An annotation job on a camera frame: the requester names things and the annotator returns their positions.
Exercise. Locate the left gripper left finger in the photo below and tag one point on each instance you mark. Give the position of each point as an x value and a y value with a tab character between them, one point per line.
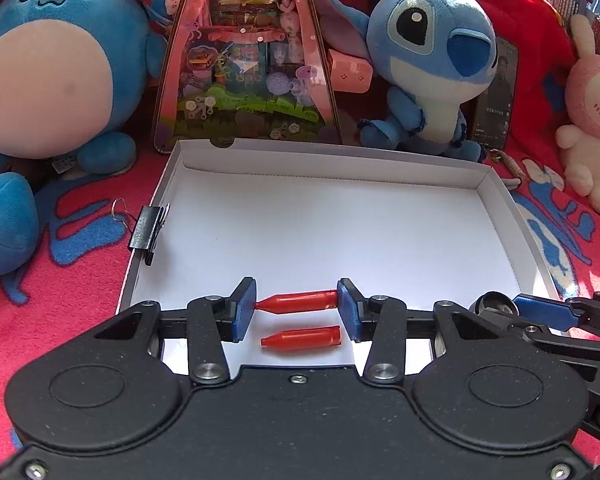
245	309

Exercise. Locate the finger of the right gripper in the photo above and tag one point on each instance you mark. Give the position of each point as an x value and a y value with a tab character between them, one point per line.
509	322
558	314

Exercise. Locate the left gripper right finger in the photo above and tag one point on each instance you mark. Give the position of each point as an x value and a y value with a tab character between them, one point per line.
386	322

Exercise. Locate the black round cap shiny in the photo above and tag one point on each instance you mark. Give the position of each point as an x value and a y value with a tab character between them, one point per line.
494	301

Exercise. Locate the red plastic cap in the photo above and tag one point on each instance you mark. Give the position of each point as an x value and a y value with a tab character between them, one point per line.
299	302
303	339

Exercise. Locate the white cardboard box tray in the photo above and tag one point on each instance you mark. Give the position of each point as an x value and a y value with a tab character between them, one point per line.
290	217

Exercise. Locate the black binder clip on box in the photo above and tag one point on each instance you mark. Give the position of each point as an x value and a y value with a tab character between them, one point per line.
144	228

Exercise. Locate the red cartoon blanket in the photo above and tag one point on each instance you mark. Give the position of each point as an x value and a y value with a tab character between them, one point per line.
75	278

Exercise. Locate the pink bunny plush toy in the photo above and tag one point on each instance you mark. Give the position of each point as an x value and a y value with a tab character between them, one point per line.
579	141

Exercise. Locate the black smartphone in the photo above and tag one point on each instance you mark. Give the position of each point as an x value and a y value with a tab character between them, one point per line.
494	107

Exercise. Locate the pink triangular diorama box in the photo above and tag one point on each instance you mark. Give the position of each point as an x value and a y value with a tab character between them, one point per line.
255	69

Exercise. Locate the blue Stitch plush toy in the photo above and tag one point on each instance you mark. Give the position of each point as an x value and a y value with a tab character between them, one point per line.
435	56

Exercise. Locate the round blue plush toy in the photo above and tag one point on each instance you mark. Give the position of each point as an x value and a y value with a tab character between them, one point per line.
72	72

